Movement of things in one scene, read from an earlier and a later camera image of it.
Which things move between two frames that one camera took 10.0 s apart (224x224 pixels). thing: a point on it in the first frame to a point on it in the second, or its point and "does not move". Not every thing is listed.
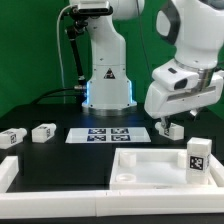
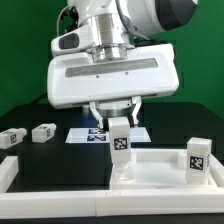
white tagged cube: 198,151 does not move
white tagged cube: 11,137 does not move
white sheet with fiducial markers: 108,135 does not move
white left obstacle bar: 9,168 does not move
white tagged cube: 175,132 to 120,142
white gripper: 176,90 to 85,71
